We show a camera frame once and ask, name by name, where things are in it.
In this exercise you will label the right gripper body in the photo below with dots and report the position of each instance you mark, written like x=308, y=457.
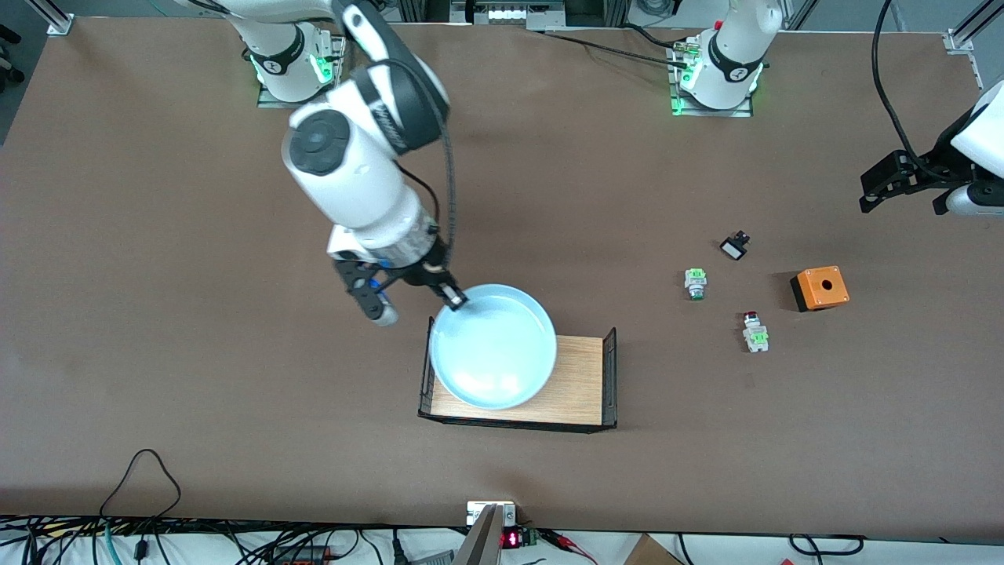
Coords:
x=431, y=272

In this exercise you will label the light blue plate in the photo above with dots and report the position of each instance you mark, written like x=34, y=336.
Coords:
x=494, y=353

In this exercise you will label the white green contact block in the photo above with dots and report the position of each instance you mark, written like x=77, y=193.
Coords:
x=757, y=339

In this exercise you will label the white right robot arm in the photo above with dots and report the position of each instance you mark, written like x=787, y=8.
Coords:
x=353, y=173

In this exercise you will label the black square push button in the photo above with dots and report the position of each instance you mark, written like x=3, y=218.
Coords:
x=733, y=249

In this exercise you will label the red digit display module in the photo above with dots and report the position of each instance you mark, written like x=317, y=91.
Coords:
x=511, y=540

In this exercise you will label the white power strip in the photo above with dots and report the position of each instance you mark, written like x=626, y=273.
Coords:
x=510, y=14

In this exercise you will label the brown cardboard piece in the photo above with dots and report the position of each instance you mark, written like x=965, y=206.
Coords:
x=647, y=553

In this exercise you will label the aluminium frame profile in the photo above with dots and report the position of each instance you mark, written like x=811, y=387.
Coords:
x=961, y=39
x=55, y=20

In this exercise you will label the orange button enclosure box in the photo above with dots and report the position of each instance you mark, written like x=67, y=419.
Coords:
x=823, y=289

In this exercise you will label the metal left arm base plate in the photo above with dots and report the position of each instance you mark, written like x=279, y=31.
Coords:
x=706, y=113

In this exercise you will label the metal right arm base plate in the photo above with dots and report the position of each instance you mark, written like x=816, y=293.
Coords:
x=271, y=103

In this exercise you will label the green push button switch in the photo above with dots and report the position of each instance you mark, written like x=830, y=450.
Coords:
x=695, y=278

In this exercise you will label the grey metal camera post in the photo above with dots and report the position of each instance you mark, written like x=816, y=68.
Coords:
x=486, y=541

